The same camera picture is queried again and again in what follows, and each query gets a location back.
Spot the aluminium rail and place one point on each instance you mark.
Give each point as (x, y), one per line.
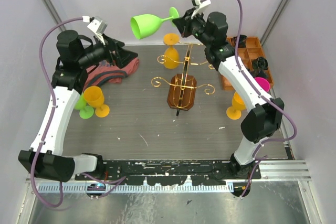
(62, 169)

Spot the green wine glass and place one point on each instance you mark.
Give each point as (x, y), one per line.
(146, 25)
(85, 111)

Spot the rolled dark tie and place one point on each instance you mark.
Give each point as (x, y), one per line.
(260, 64)
(241, 41)

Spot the rolled dark tie top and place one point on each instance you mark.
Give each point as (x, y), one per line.
(241, 41)

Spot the wooden compartment tray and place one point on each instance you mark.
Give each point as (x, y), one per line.
(252, 51)

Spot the rolled dark tie right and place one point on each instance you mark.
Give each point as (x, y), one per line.
(260, 64)

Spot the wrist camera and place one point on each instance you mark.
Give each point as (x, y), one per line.
(97, 26)
(200, 6)

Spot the slotted cable duct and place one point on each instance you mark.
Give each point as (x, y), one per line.
(79, 187)

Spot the pink wine glass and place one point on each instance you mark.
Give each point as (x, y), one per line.
(263, 83)

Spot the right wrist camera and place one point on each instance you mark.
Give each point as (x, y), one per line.
(200, 6)

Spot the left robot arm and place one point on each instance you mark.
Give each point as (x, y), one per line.
(77, 53)

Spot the gold wire wine glass rack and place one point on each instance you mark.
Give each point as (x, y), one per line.
(183, 86)

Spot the orange wine glass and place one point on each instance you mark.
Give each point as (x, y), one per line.
(171, 55)
(234, 111)
(94, 97)

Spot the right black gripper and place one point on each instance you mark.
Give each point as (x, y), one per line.
(183, 23)

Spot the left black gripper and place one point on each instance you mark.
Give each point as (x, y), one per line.
(123, 56)

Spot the red folded t-shirt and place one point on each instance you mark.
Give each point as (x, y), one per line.
(107, 73)

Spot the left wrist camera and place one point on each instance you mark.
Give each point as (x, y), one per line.
(97, 26)

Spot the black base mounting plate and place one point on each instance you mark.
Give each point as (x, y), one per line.
(170, 172)

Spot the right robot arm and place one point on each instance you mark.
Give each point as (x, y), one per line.
(264, 113)

